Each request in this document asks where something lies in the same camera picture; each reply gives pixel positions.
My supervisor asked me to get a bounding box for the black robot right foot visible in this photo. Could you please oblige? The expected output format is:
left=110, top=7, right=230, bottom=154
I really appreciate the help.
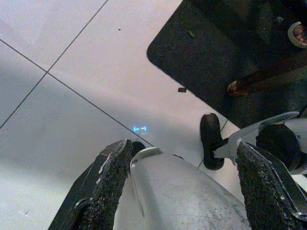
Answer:
left=200, top=113, right=229, bottom=171

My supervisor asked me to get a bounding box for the person's foot in grey slipper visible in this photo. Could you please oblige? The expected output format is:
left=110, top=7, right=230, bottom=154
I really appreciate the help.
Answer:
left=287, top=21, right=307, bottom=50

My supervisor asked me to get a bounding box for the silver robot right leg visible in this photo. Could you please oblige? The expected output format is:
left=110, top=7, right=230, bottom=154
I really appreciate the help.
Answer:
left=213, top=111, right=307, bottom=175

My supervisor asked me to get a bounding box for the silver robot left leg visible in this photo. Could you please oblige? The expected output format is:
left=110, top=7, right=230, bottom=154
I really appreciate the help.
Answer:
left=113, top=146, right=252, bottom=230

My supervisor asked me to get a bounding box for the black robot left foot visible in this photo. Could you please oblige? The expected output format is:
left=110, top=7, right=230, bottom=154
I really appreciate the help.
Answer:
left=131, top=141, right=146, bottom=158

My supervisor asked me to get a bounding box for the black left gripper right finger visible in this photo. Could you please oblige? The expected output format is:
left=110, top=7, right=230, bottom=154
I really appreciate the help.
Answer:
left=236, top=141, right=307, bottom=230

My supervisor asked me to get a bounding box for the silver robot leg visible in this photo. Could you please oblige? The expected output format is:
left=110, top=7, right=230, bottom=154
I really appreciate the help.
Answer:
left=213, top=111, right=307, bottom=175
left=113, top=146, right=252, bottom=230

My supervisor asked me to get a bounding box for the black floor mat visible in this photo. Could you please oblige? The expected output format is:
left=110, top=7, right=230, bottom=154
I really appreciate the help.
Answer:
left=146, top=0, right=307, bottom=129

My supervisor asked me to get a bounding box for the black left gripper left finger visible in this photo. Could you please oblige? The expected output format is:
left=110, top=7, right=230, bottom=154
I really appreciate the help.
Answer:
left=47, top=138, right=133, bottom=230

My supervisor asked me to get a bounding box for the black robot foot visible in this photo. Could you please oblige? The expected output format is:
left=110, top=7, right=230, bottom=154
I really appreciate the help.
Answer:
left=200, top=113, right=229, bottom=171
left=131, top=141, right=146, bottom=158

